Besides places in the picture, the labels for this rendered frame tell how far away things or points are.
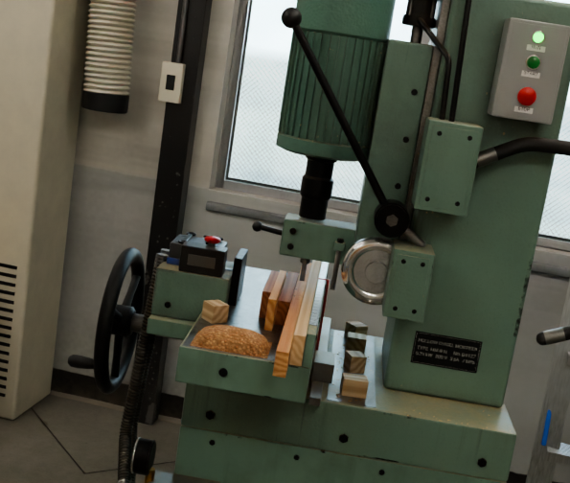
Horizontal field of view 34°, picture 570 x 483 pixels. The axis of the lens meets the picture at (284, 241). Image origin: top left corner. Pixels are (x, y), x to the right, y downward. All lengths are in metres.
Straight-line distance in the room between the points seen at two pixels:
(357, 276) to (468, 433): 0.33
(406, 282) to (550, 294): 1.62
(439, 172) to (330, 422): 0.46
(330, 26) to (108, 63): 1.58
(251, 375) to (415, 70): 0.60
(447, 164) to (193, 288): 0.51
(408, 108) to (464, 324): 0.40
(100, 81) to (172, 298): 1.53
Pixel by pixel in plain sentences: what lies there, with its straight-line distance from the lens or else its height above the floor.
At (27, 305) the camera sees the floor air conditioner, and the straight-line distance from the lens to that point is 3.27.
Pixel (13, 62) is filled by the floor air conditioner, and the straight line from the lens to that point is 3.17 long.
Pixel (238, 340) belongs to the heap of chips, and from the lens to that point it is 1.51.
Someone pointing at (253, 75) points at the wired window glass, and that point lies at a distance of 3.27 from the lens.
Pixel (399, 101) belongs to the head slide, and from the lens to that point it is 1.69.
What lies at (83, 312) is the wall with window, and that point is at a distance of 3.51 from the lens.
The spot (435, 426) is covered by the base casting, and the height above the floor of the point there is 0.79.
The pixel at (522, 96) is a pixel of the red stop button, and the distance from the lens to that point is 1.60.
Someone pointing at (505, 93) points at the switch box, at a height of 1.36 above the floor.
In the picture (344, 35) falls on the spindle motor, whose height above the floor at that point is 1.41.
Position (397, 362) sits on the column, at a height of 0.85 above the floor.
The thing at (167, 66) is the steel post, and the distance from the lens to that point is 3.16.
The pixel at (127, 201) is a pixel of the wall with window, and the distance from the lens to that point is 3.36.
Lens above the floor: 1.39
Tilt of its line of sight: 12 degrees down
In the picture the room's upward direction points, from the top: 9 degrees clockwise
